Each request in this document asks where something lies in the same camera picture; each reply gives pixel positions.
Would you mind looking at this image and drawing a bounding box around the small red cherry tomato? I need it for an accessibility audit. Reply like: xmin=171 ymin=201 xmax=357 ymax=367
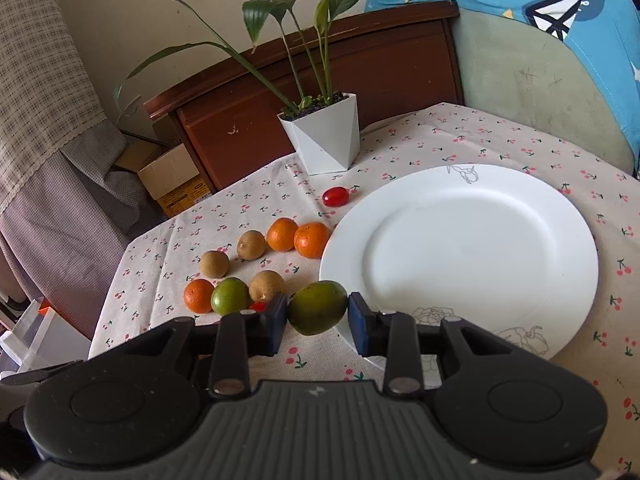
xmin=250 ymin=301 xmax=269 ymax=313

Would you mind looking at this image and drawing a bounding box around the green jujube fruit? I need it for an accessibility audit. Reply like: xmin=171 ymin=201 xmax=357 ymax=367
xmin=210 ymin=278 xmax=252 ymax=316

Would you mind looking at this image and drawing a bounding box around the brown longan fruit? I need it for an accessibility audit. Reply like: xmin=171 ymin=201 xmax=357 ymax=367
xmin=248 ymin=270 xmax=285 ymax=302
xmin=200 ymin=250 xmax=230 ymax=278
xmin=236 ymin=230 xmax=267 ymax=261

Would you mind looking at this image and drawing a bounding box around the orange tangerine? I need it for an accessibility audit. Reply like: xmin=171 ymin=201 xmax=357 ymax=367
xmin=182 ymin=278 xmax=215 ymax=314
xmin=294 ymin=222 xmax=332 ymax=259
xmin=265 ymin=218 xmax=298 ymax=252

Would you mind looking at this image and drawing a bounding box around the green-brown jujube fruit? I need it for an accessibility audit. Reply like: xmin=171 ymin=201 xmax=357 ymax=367
xmin=288 ymin=281 xmax=348 ymax=336

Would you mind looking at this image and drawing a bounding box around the cherry print tablecloth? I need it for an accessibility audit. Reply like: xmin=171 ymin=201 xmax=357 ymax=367
xmin=90 ymin=104 xmax=639 ymax=471

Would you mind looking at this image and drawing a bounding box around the white round plate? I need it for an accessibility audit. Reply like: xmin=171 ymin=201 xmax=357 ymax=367
xmin=319 ymin=165 xmax=599 ymax=359

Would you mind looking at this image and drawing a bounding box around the cardboard box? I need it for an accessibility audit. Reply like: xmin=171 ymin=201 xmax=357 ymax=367
xmin=114 ymin=139 xmax=212 ymax=218

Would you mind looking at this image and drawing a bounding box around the dark wooden headboard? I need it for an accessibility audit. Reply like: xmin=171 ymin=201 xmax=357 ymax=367
xmin=144 ymin=0 xmax=464 ymax=192

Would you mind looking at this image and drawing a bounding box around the white geometric plant pot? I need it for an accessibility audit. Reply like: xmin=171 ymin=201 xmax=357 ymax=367
xmin=278 ymin=93 xmax=360 ymax=176

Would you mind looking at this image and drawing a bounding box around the checkered curtain fabric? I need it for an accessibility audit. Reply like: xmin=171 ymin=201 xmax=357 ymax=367
xmin=1 ymin=0 xmax=163 ymax=337

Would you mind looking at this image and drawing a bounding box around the green sofa cushion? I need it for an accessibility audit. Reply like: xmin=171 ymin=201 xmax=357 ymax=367
xmin=452 ymin=9 xmax=634 ymax=174

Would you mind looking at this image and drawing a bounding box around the green leafy plant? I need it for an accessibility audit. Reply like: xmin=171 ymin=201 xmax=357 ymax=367
xmin=126 ymin=0 xmax=360 ymax=119

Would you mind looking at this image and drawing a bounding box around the blue printed blanket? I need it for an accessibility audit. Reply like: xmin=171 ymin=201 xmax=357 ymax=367
xmin=366 ymin=0 xmax=639 ymax=171

